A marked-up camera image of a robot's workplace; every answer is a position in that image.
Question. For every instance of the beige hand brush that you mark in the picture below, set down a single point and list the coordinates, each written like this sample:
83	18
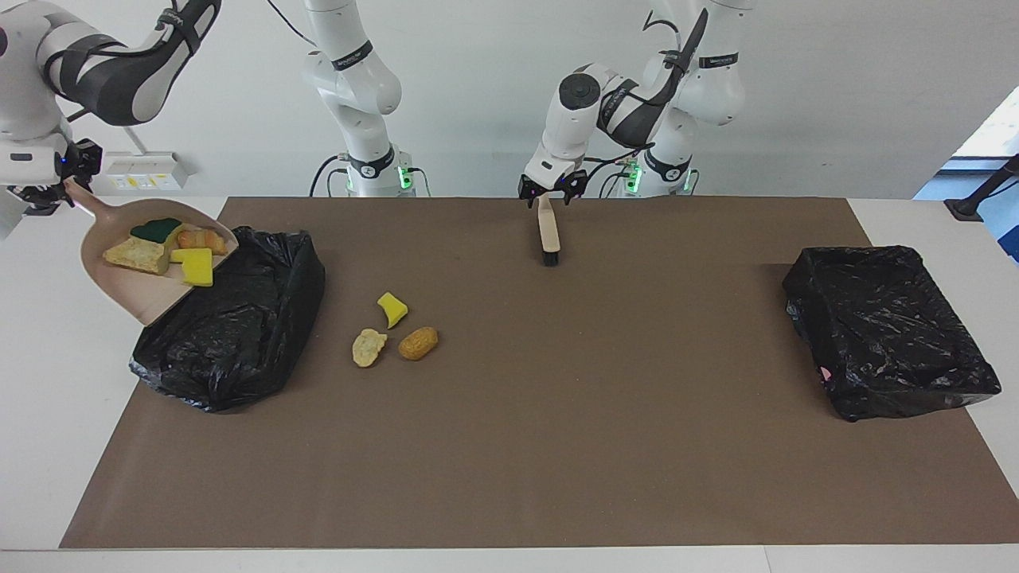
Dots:
548	231

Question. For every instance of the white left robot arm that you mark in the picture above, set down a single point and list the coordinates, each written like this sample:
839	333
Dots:
573	111

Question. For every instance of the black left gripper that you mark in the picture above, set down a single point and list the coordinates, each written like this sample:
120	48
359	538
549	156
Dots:
553	191

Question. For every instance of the notched yellow sponge piece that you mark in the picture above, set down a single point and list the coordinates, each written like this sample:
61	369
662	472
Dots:
195	269

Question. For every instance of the brown bread roll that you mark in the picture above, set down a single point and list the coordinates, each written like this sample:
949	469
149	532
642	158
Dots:
418	343

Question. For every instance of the pale yellow bread chunk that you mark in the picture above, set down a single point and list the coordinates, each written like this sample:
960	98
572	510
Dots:
368	348

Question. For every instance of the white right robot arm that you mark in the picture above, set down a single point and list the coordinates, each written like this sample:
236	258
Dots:
358	79

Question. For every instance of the black bag-lined bin, pink spot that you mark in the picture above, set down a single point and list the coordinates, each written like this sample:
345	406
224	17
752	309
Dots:
884	334

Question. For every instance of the green and yellow sponge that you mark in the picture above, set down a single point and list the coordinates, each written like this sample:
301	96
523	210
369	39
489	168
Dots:
155	229

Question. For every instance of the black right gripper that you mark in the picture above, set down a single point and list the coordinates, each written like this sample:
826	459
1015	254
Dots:
76	163

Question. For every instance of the brown table mat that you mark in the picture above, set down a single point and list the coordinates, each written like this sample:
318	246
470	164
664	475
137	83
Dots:
509	493

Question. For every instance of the small yellow sponge piece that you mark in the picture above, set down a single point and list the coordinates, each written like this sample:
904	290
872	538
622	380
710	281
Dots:
392	309

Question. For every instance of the white wall socket box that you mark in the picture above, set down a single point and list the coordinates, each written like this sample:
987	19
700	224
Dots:
151	171

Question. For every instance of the beige plastic dustpan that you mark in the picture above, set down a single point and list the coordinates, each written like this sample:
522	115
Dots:
139	294

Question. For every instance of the small pale bread chunk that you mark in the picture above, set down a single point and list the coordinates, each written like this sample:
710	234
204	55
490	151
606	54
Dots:
203	241

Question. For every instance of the long pale bread chunk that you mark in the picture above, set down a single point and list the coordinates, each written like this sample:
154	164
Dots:
135	256

